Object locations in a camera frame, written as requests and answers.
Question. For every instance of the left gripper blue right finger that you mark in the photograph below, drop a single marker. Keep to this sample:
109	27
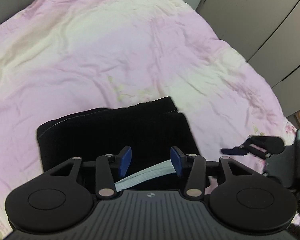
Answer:
191	171

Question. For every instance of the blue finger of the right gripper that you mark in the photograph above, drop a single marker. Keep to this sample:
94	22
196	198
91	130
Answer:
234	151

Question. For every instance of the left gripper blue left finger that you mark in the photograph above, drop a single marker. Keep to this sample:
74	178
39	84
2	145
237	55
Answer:
109	169

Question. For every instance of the black pants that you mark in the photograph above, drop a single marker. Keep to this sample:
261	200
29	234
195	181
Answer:
150	129

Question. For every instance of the pink floral duvet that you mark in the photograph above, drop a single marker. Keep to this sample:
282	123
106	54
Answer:
59	57

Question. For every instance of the beige wardrobe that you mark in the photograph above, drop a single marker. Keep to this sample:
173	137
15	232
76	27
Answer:
267	34

